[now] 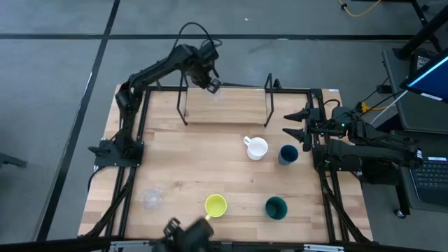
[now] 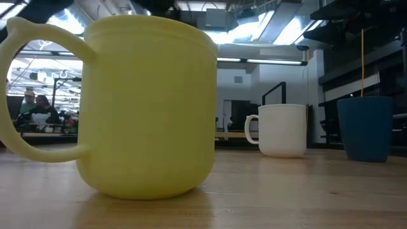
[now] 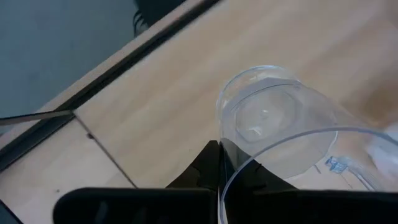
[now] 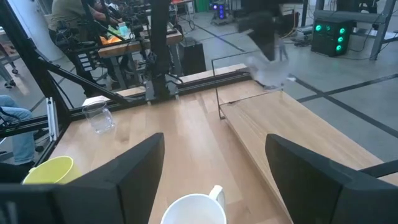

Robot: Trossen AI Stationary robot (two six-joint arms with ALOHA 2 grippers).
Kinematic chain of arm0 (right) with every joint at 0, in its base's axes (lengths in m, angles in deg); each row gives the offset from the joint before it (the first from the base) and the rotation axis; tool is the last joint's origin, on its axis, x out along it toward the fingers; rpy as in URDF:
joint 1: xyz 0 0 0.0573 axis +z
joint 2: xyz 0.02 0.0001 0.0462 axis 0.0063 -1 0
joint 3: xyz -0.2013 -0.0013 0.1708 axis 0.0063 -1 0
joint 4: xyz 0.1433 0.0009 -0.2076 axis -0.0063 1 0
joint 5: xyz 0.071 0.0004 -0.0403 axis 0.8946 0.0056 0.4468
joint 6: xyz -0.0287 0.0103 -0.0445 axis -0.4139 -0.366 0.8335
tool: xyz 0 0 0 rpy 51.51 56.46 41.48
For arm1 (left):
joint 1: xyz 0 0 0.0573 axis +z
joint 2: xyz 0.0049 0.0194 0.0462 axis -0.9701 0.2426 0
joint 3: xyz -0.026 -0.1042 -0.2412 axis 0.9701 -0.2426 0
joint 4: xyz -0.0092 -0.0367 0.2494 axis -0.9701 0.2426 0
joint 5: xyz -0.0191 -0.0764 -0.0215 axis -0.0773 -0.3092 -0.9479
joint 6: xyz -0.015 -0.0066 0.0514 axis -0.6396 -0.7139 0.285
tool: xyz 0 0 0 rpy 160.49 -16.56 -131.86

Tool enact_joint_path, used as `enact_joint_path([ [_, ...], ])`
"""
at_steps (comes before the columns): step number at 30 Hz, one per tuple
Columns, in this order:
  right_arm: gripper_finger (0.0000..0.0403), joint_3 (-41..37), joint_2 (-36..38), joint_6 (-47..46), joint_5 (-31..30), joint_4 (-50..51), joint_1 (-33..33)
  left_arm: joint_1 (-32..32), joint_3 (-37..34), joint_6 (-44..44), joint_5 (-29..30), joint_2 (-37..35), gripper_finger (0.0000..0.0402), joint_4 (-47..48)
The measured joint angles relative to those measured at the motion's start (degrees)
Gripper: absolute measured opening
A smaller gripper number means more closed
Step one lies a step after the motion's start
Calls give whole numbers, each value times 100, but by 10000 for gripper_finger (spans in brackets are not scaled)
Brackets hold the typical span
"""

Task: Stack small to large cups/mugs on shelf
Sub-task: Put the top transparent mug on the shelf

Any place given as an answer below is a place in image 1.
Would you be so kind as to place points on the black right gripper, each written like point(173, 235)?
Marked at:
point(318, 120)

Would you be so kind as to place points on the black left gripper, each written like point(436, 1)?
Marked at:
point(203, 63)

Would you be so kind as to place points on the clear glass cup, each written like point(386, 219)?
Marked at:
point(216, 95)
point(152, 199)

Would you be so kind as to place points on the dark blue cup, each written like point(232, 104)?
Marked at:
point(288, 154)

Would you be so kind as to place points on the white mug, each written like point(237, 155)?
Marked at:
point(257, 148)

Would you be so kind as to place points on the dark green cup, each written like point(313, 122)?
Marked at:
point(276, 208)

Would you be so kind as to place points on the yellow mug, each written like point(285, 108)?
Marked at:
point(216, 206)

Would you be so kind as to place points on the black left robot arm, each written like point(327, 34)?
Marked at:
point(127, 105)

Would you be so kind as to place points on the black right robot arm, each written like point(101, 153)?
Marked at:
point(367, 152)

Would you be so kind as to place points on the grey side desk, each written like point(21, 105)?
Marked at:
point(420, 115)

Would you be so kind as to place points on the black power adapter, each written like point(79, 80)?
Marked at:
point(421, 62)

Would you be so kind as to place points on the computer monitor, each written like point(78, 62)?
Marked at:
point(432, 78)

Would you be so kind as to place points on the black laptop keyboard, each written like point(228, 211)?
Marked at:
point(432, 176)

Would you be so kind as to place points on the blurry black device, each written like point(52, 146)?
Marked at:
point(194, 232)

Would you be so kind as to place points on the black slanted stand pole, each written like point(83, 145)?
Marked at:
point(423, 33)

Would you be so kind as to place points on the black floor stand foot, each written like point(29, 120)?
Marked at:
point(10, 160)

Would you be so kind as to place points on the black rig crossbar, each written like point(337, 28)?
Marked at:
point(52, 245)

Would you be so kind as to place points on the wooden shelf with black frame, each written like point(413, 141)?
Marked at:
point(227, 108)

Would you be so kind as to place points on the black metal table frame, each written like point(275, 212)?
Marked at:
point(146, 105)

